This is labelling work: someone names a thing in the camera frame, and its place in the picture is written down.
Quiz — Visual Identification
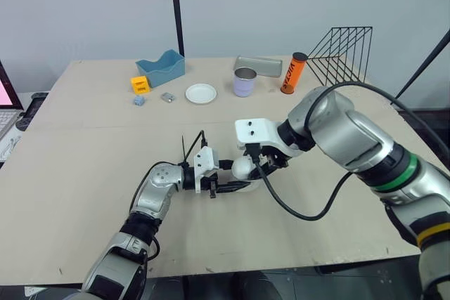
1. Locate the white round plate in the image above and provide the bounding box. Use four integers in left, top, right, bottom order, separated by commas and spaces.
184, 83, 218, 105

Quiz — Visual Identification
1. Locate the black handheld device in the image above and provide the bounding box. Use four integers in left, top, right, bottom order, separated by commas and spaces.
15, 91, 51, 131

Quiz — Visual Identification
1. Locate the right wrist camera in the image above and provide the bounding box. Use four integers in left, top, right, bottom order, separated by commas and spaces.
234, 117, 283, 150

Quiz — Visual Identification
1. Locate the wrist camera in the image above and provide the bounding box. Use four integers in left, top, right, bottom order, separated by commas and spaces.
234, 117, 283, 150
193, 146, 221, 195

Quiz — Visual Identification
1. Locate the blue wavy-edged plastic bin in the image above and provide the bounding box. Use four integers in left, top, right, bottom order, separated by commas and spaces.
135, 48, 186, 89

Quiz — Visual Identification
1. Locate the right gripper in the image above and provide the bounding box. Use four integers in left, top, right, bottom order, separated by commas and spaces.
238, 142, 290, 183

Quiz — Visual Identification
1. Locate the grey soap case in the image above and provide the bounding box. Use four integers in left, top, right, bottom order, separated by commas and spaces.
233, 54, 283, 78

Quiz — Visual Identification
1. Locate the black wire rack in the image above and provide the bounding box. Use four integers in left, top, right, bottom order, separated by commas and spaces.
304, 26, 374, 87

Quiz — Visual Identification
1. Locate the lavender metal cup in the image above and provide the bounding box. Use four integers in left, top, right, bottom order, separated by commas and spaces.
233, 66, 258, 98

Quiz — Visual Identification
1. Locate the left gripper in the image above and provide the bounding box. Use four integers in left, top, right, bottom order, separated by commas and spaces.
200, 159, 254, 200

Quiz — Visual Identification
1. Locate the black vertical pole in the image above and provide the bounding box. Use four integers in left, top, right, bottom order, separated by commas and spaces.
169, 0, 186, 58

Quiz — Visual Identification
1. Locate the black slanted stand leg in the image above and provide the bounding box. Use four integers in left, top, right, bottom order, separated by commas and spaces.
390, 27, 450, 105

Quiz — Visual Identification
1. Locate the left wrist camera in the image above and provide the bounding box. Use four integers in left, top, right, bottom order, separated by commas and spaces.
193, 146, 221, 195

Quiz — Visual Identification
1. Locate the laptop with pink screen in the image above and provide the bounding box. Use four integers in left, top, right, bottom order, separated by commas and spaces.
0, 60, 25, 140

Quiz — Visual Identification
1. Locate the white printed paper sheet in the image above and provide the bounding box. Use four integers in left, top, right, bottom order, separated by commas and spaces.
0, 125, 24, 167

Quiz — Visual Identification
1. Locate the white soap bar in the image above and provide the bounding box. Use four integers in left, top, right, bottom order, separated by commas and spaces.
230, 157, 257, 180

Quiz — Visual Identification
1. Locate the small yellow box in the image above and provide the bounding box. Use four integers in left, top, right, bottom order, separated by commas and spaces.
130, 75, 150, 95

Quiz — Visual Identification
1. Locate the orange tube with black lid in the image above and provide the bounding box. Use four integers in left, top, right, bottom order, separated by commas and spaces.
279, 51, 309, 97

